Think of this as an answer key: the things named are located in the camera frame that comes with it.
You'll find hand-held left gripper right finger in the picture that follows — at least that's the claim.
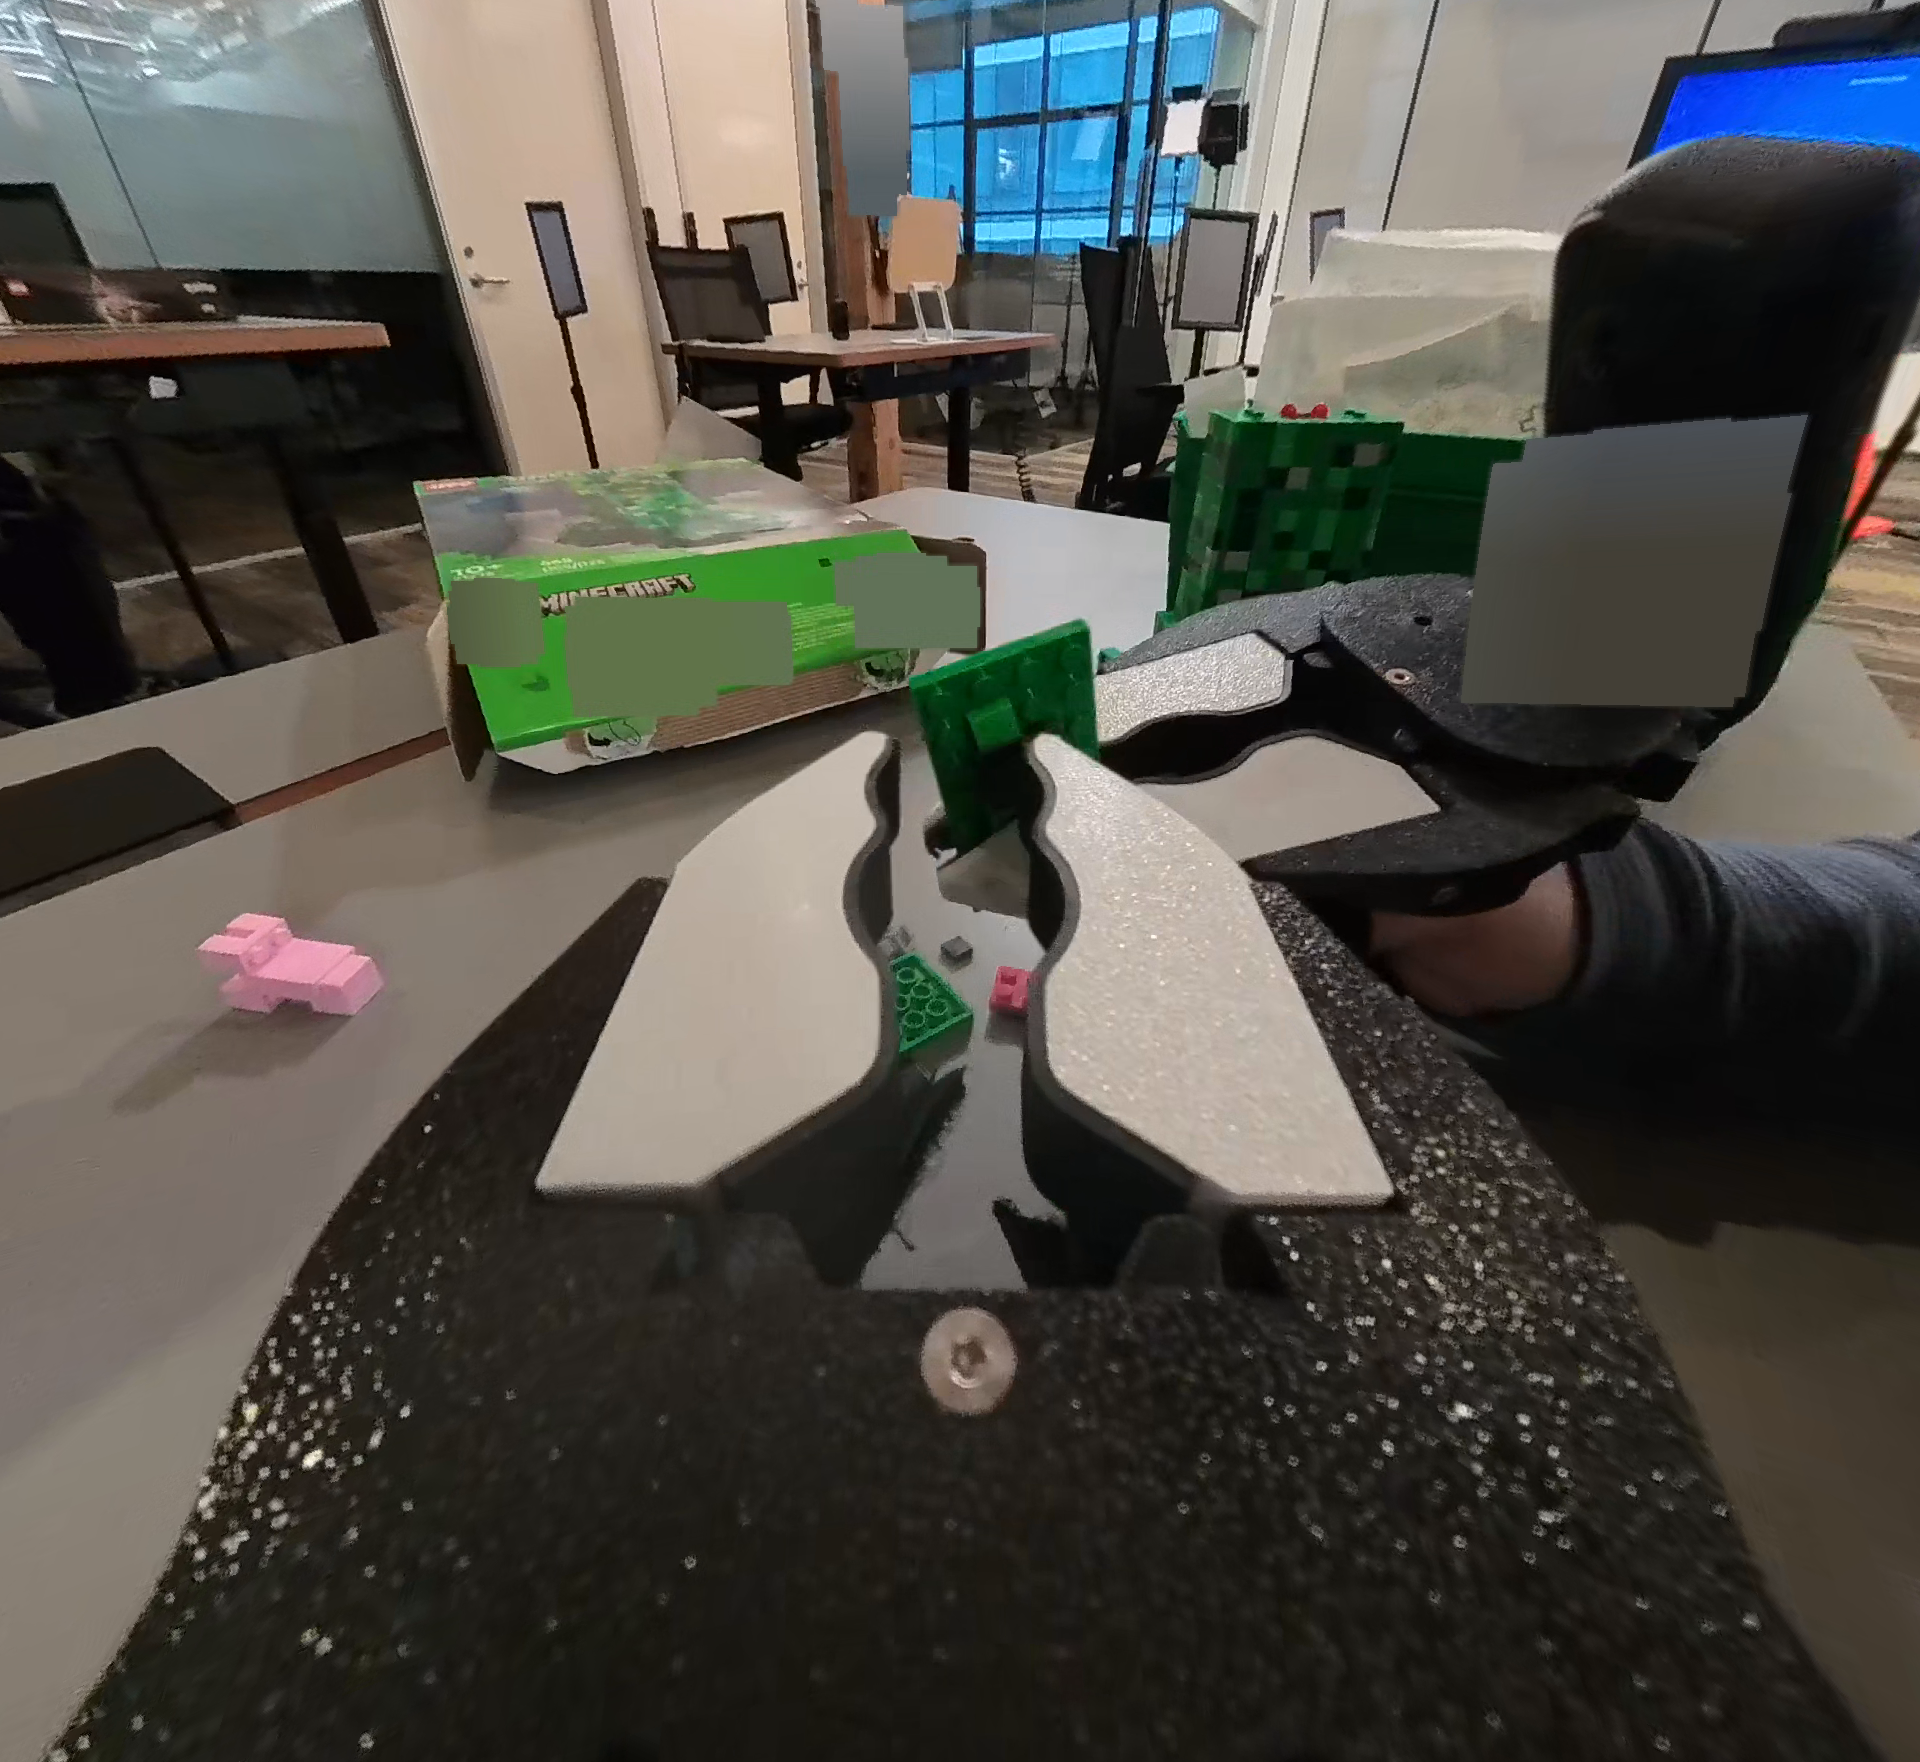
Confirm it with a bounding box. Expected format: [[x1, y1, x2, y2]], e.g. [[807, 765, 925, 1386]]
[[1022, 731, 1401, 1209]]

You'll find black flat box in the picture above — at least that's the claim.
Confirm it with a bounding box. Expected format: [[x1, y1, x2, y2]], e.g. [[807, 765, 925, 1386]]
[[0, 266, 228, 334]]

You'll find person's right forearm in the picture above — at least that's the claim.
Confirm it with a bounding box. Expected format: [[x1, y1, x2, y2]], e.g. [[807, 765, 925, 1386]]
[[1439, 820, 1920, 1201]]

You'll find green studded brick plate assembly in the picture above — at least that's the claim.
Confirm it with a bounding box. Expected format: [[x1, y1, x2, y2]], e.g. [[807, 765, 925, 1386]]
[[908, 616, 1104, 885]]

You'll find light panel on stand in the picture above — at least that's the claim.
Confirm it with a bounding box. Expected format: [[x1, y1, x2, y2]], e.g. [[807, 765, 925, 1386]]
[[1171, 204, 1259, 381]]

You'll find wooden pillar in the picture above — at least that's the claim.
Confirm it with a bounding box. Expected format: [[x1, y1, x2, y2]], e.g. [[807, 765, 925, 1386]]
[[811, 0, 902, 500]]

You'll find green toy box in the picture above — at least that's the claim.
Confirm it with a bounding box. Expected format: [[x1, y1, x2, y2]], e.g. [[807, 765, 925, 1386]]
[[410, 454, 991, 782]]

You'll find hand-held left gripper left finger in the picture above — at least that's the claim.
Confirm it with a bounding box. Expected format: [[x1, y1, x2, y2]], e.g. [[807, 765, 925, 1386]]
[[530, 726, 902, 1209]]

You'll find pink brick pig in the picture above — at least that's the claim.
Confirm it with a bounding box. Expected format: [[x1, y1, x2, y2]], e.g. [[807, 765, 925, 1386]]
[[195, 911, 385, 1017]]

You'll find brown desk dark frame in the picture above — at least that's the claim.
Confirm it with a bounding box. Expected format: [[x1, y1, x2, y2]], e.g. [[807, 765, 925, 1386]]
[[0, 313, 396, 682]]

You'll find tablet on floor stand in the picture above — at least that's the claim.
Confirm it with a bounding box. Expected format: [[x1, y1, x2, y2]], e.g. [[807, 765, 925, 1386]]
[[522, 200, 607, 465]]

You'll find beige door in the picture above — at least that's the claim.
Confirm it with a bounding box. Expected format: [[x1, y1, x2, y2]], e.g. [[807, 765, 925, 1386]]
[[332, 0, 670, 472]]

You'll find black desk cable flap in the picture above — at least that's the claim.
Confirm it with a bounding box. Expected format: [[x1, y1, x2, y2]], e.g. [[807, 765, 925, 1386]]
[[0, 747, 243, 902]]

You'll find blue-screen wall monitor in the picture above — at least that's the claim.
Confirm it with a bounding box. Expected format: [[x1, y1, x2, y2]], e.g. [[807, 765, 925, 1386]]
[[1628, 10, 1920, 161]]

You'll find white plastic bag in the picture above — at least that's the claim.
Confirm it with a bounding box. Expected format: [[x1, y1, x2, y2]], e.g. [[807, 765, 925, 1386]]
[[1246, 222, 1575, 439]]

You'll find person's right hand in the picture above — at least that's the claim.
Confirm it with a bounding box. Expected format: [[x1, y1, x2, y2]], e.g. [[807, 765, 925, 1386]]
[[1376, 858, 1590, 1023]]

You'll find wooden desk with black legs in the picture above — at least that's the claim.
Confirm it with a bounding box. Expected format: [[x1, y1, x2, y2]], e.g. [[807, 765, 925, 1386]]
[[657, 324, 1057, 488]]

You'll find large green pixel brick model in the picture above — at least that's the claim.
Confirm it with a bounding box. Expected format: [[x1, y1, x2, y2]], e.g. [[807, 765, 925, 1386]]
[[1154, 406, 1847, 635]]

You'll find grey desk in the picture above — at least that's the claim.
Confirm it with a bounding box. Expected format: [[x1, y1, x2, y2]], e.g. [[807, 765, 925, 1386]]
[[0, 482, 1920, 1762]]

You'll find green wedge brick plate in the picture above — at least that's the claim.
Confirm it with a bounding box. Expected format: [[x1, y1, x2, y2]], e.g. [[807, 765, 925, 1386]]
[[882, 955, 975, 1061]]

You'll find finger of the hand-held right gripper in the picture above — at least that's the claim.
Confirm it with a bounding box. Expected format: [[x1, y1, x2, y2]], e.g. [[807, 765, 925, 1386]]
[[1093, 635, 1313, 782], [1154, 747, 1447, 878]]

